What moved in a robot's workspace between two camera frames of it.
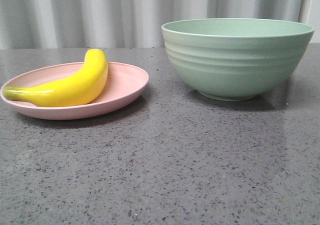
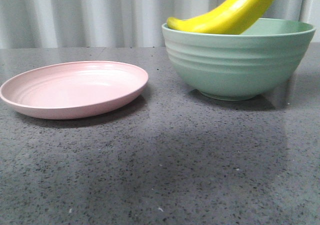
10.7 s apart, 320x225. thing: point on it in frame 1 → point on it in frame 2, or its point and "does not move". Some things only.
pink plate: [125, 83] does not move
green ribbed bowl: [235, 59] does not move
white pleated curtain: [107, 16] does not move
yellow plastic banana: [81, 87] → [235, 15]
